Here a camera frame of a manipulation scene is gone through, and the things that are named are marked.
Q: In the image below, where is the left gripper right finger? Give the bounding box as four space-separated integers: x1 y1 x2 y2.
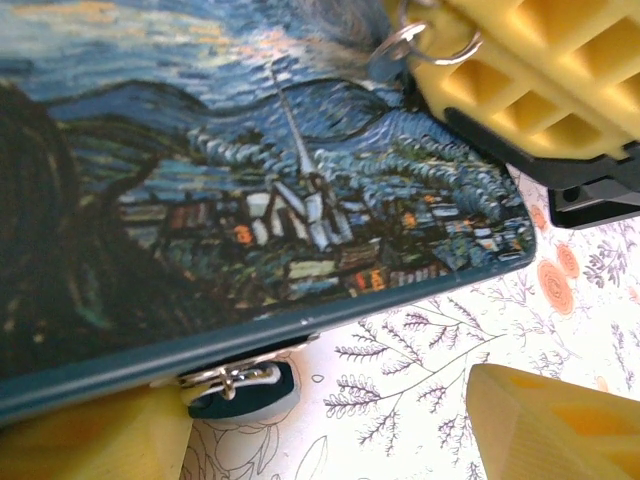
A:
469 363 640 480

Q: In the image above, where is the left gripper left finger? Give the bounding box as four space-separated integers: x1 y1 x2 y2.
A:
0 385 193 480

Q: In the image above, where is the silver key ring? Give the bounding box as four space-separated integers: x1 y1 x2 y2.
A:
382 19 485 69

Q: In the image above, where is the silver box hasp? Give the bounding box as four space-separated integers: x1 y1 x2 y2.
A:
149 333 321 397

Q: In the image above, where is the floral patterned table cover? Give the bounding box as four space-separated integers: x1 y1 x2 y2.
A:
179 164 640 480

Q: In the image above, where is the starry night painted tin box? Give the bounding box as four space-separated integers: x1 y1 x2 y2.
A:
0 0 537 426

